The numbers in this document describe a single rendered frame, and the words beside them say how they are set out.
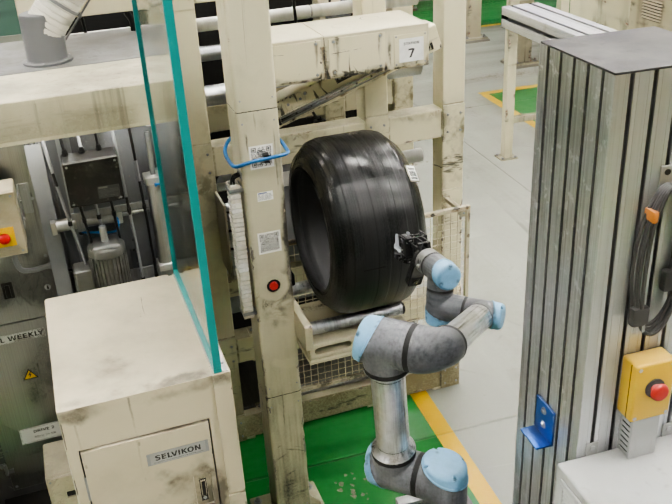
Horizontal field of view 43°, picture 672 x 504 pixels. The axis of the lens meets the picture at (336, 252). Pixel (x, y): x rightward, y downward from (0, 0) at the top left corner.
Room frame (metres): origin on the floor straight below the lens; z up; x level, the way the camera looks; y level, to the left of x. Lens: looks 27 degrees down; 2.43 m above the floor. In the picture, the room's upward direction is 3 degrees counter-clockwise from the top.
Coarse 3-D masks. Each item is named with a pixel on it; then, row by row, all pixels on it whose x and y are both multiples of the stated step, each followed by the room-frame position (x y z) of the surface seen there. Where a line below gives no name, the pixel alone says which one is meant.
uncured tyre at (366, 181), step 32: (320, 160) 2.51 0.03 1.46; (352, 160) 2.49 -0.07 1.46; (384, 160) 2.50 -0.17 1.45; (320, 192) 2.44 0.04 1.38; (352, 192) 2.39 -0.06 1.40; (384, 192) 2.41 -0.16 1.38; (416, 192) 2.45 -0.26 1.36; (320, 224) 2.85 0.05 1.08; (352, 224) 2.33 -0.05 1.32; (384, 224) 2.35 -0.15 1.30; (416, 224) 2.39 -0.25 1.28; (320, 256) 2.78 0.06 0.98; (352, 256) 2.31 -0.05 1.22; (384, 256) 2.33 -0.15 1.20; (320, 288) 2.53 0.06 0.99; (352, 288) 2.32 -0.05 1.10; (384, 288) 2.35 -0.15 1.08
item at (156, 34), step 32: (160, 0) 1.73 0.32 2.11; (160, 32) 1.79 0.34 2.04; (160, 64) 1.86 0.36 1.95; (160, 96) 1.94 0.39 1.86; (160, 128) 2.03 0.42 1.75; (160, 160) 2.13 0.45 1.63; (192, 160) 1.66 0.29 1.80; (192, 192) 1.66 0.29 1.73; (192, 224) 1.72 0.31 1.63; (192, 256) 1.79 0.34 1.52; (192, 288) 1.87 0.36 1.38
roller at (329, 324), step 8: (392, 304) 2.51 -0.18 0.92; (400, 304) 2.51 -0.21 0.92; (360, 312) 2.47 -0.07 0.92; (368, 312) 2.47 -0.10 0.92; (376, 312) 2.47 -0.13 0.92; (384, 312) 2.48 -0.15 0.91; (392, 312) 2.49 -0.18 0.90; (400, 312) 2.50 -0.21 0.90; (320, 320) 2.43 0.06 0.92; (328, 320) 2.43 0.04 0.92; (336, 320) 2.43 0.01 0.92; (344, 320) 2.44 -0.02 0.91; (352, 320) 2.44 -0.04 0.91; (360, 320) 2.45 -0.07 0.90; (312, 328) 2.40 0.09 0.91; (320, 328) 2.41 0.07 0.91; (328, 328) 2.41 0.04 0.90; (336, 328) 2.42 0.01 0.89
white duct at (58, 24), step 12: (36, 0) 2.57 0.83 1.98; (48, 0) 2.55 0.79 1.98; (60, 0) 2.55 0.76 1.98; (72, 0) 2.56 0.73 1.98; (84, 0) 2.60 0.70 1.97; (36, 12) 2.55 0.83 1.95; (48, 12) 2.54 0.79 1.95; (60, 12) 2.55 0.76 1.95; (72, 12) 2.57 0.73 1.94; (48, 24) 2.53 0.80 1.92; (60, 24) 2.55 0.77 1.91; (60, 36) 2.56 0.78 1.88
